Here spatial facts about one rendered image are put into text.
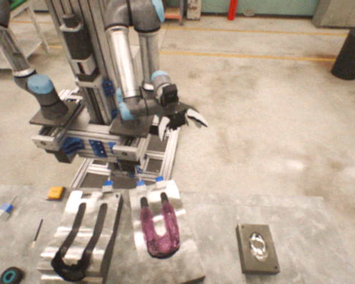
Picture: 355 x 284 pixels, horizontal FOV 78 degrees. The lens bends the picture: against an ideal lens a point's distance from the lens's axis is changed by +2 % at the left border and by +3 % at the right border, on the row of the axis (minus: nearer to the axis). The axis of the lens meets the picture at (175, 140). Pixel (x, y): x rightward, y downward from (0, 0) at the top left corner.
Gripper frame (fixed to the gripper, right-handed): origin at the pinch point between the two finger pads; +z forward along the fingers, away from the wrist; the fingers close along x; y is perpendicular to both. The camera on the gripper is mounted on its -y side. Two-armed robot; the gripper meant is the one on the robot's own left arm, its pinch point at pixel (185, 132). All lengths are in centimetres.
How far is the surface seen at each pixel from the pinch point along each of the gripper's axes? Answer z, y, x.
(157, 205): -8, 57, 18
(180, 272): 25, 53, 16
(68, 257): 7, 45, 58
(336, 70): -184, 177, -292
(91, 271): 15, 46, 50
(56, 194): -31, 53, 70
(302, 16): -398, 194, -394
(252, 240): 21, 64, -20
